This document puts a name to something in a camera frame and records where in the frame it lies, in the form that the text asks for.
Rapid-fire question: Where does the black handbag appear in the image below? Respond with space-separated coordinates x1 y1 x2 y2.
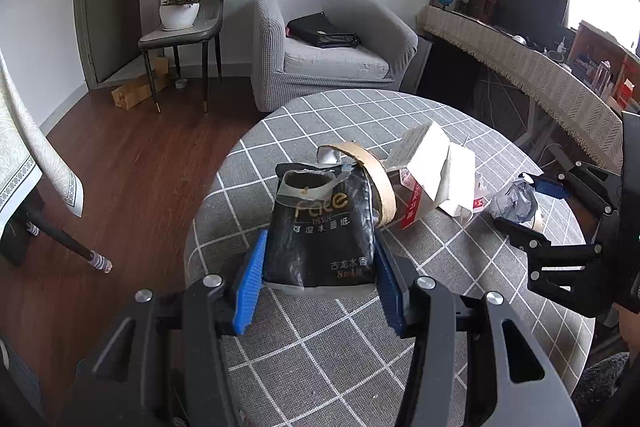
286 12 360 49

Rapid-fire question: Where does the beige lace desk cloth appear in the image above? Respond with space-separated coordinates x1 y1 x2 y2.
416 5 623 173

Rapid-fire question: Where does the black monitor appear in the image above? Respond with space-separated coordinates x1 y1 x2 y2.
491 0 567 50

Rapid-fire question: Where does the cardboard box on floor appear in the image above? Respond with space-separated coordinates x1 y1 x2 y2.
111 57 169 110

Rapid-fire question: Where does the grey plastic wrapper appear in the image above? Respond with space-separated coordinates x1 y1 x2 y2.
488 174 538 225

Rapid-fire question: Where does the black table leg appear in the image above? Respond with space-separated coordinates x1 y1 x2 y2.
23 204 113 274

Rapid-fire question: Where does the grey armchair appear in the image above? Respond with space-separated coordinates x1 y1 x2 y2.
252 0 418 113

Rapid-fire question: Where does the white cardboard packaging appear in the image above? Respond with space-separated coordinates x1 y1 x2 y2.
384 121 477 230

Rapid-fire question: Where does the brown cardboard tape roll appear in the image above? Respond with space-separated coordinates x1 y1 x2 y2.
317 142 397 228

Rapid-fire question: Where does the black tissue pack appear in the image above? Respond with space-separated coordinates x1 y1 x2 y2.
262 162 376 298

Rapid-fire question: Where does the white patterned tablecloth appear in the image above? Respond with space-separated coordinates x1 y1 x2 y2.
0 57 85 231

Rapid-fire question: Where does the grey dining chair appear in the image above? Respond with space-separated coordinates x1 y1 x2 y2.
138 0 224 113

